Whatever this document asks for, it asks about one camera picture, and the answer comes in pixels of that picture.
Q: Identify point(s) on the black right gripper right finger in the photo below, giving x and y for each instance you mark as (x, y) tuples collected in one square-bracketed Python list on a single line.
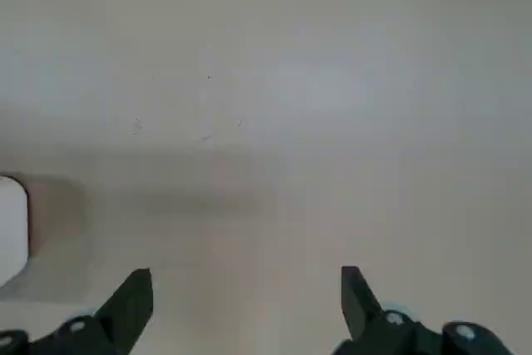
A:
[(365, 317)]

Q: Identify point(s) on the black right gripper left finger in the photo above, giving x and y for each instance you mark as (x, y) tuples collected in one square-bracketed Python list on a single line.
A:
[(120, 313)]

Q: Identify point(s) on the white lid with grey clasps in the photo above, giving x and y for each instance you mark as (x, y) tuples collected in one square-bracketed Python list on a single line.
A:
[(11, 230)]

